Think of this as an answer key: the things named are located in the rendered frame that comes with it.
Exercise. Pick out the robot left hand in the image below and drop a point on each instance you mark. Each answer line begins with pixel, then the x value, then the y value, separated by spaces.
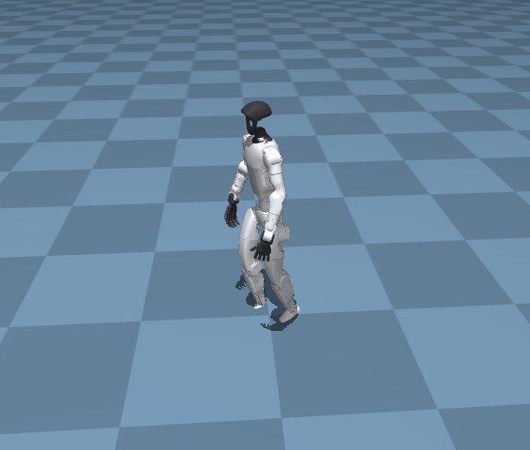
pixel 263 248

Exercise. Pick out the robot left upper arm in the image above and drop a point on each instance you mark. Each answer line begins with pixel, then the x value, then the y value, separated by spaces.
pixel 273 161

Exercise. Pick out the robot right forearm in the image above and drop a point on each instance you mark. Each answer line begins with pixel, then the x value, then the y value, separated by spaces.
pixel 238 185

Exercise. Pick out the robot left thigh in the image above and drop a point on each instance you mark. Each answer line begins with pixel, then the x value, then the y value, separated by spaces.
pixel 273 268

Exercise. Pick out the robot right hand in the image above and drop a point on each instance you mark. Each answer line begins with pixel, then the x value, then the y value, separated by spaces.
pixel 230 213

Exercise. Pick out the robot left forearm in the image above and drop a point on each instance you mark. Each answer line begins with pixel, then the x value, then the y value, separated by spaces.
pixel 273 217

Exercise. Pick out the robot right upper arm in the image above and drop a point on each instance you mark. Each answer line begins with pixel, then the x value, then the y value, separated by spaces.
pixel 243 166

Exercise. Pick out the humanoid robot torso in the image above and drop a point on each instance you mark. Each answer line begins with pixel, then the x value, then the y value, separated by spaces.
pixel 258 174

